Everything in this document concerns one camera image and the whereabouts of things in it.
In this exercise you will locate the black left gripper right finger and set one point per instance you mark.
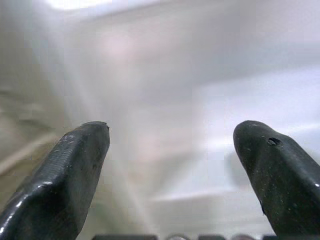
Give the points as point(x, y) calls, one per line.
point(280, 175)

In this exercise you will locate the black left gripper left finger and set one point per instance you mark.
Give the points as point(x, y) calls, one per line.
point(55, 180)

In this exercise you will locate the grey fridge cabinet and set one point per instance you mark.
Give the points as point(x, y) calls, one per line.
point(160, 62)

